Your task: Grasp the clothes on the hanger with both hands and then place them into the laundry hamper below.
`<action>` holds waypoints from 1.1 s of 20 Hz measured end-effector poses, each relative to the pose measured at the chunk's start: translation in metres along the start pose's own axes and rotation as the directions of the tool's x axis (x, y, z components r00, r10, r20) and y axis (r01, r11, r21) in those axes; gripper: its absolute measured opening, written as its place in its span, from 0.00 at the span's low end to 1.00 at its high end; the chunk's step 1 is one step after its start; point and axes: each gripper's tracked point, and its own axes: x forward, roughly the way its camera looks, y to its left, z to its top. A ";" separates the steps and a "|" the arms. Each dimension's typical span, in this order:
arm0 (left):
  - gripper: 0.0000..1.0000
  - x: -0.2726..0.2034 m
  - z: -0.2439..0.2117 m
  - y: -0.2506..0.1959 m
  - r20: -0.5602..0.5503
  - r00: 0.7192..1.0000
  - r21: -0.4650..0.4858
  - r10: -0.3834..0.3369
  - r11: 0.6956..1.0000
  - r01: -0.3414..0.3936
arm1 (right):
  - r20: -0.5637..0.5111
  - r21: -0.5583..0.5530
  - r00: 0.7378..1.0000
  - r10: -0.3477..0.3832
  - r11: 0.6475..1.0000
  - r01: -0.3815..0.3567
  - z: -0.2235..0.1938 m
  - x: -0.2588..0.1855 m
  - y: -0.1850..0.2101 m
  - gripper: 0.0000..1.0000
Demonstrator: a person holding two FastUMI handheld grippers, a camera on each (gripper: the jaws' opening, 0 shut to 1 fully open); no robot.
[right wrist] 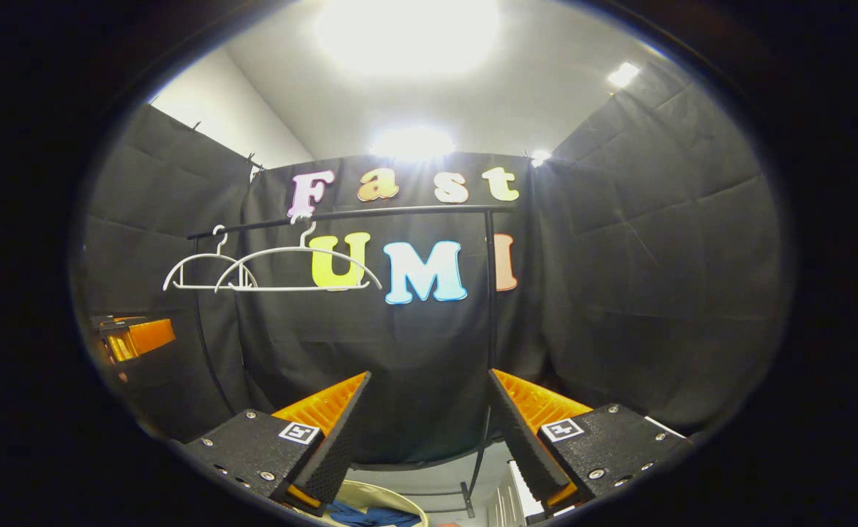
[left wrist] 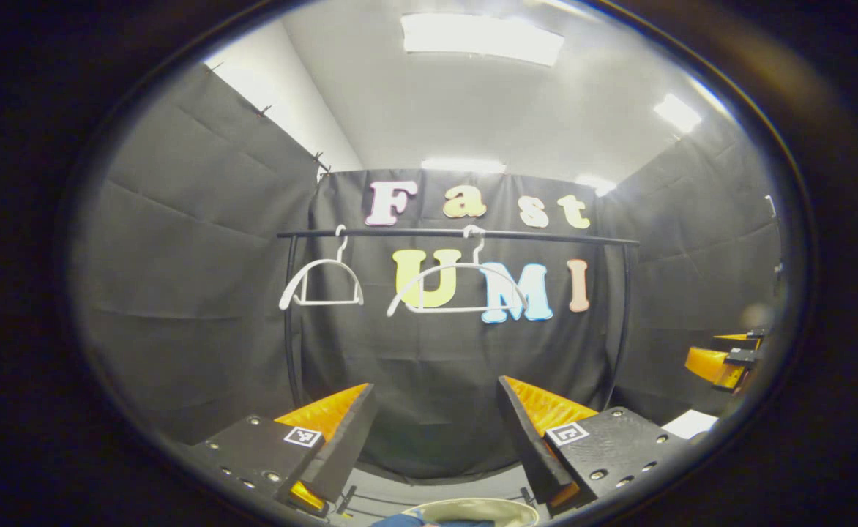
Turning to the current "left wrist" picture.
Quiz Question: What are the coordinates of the white plastic hanger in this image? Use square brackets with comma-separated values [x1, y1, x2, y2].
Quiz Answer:
[279, 225, 365, 311]
[387, 225, 530, 318]

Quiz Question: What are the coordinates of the long ceiling light strip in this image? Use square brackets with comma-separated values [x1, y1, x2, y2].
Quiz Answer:
[421, 158, 507, 175]

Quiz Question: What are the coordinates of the small ceiling light panel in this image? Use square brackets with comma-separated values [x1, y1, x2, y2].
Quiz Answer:
[653, 93, 703, 135]
[575, 175, 617, 198]

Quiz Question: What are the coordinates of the white flat board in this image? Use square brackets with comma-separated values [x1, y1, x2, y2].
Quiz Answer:
[660, 409, 720, 441]

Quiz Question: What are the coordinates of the blue corduroy jacket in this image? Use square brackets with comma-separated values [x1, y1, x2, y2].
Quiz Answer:
[370, 512, 496, 527]

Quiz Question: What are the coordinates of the beige laundry hamper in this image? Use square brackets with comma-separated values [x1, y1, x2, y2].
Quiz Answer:
[400, 498, 540, 527]

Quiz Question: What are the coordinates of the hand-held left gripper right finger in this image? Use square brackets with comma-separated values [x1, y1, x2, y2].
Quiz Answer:
[497, 375, 690, 513]

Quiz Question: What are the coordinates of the large ceiling light panel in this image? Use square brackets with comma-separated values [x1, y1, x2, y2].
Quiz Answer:
[400, 12, 566, 67]

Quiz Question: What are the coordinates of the black metal clothes rack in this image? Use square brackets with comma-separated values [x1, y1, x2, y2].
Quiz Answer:
[277, 227, 641, 517]

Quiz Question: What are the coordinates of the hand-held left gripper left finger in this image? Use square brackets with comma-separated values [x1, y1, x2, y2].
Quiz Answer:
[187, 382, 378, 517]

